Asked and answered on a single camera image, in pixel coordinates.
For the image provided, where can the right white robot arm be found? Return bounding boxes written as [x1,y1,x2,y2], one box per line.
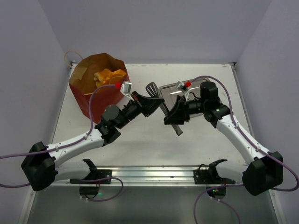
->
[164,81,283,196]

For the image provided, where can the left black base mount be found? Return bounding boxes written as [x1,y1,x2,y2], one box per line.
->
[70,159,112,199]

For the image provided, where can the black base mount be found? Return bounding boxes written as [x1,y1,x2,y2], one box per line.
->
[193,159,235,200]
[70,159,112,199]

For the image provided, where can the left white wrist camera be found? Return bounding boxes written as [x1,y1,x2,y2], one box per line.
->
[115,81,132,99]

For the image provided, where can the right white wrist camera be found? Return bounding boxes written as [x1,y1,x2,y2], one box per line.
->
[176,81,191,101]

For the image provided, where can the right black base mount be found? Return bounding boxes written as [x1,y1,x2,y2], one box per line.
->
[193,159,235,200]

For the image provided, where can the twisted fake bread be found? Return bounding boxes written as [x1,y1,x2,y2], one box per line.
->
[101,69,127,86]

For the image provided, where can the aluminium frame rail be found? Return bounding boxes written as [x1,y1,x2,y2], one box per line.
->
[46,165,275,187]

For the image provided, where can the silver metal tongs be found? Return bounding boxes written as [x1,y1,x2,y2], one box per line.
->
[145,82,183,136]

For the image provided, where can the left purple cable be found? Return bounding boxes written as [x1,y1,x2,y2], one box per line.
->
[0,81,122,189]

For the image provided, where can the red paper bag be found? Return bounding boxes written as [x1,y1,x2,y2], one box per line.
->
[64,53,129,123]

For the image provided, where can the silver metal tray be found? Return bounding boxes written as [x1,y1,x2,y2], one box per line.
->
[157,77,219,119]

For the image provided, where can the round fake bread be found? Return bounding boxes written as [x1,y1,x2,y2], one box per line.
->
[93,72,105,88]

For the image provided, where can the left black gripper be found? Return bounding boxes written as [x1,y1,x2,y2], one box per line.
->
[116,91,164,129]

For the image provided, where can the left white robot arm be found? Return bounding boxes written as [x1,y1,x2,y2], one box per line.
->
[21,91,164,191]

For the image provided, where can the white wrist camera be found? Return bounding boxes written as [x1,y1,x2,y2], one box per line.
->
[176,81,191,101]
[115,81,132,99]

